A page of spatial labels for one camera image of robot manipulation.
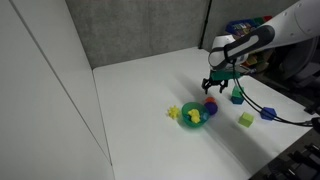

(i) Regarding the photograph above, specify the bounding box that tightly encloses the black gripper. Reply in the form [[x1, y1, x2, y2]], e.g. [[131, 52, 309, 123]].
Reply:
[[201, 77, 230, 95]]

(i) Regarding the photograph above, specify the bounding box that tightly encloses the green plastic bowl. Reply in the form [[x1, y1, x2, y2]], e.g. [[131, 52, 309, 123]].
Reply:
[[181, 101, 211, 128]]

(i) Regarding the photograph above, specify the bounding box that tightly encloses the purple ball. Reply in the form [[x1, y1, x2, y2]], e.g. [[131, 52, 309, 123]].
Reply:
[[203, 101, 219, 117]]

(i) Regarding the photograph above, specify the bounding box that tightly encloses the yellow toy duck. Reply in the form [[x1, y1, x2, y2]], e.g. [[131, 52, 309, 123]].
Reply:
[[187, 108, 201, 124]]

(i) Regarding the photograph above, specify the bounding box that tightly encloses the lime green cube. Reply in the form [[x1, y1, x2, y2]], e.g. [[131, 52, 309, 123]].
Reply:
[[237, 112, 255, 128]]

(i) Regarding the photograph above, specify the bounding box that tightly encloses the yellow spiky toy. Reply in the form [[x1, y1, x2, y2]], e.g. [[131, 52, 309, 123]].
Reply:
[[166, 105, 181, 120]]

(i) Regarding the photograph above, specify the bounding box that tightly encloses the wooden toy shelf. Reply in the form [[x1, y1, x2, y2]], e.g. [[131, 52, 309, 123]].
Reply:
[[225, 15, 284, 69]]

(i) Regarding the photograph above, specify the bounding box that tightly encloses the blue block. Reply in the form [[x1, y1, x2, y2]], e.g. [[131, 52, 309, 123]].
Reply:
[[259, 106, 278, 122]]

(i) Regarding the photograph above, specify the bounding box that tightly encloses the black vertical pole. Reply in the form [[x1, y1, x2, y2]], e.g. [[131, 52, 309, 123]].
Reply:
[[198, 0, 213, 50]]

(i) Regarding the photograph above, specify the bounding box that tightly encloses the blue toy bin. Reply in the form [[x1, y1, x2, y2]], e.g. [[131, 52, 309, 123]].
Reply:
[[225, 19, 261, 38]]

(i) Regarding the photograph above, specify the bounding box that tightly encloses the grey office chair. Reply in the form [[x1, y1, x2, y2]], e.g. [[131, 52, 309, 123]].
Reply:
[[273, 34, 320, 91]]

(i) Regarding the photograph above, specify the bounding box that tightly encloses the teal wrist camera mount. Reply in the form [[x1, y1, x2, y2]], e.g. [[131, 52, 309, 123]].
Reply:
[[209, 68, 242, 82]]

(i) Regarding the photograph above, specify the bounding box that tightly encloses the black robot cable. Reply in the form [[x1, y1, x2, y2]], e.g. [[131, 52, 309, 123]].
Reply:
[[229, 58, 320, 134]]

